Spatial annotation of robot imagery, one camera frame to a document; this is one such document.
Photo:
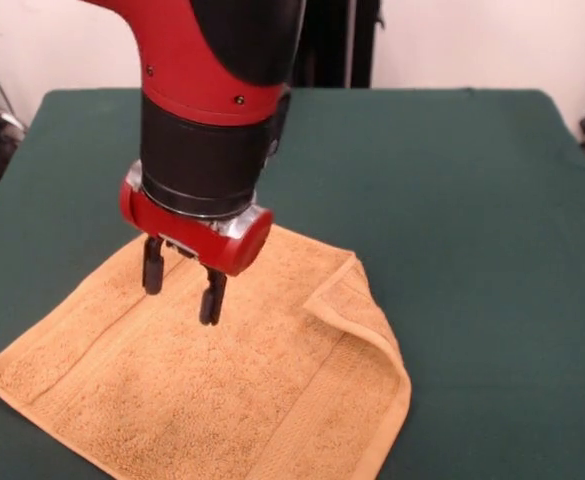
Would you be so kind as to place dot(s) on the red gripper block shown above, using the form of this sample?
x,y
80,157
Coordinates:
x,y
197,240

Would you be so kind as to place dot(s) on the tan terry towel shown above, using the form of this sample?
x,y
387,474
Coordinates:
x,y
222,375

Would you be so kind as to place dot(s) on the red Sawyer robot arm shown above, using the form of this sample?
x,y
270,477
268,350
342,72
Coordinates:
x,y
207,100

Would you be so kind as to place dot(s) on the dark green tablecloth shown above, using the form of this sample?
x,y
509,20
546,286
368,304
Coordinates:
x,y
472,250

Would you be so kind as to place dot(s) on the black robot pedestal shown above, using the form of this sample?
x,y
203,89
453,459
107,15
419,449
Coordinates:
x,y
337,45

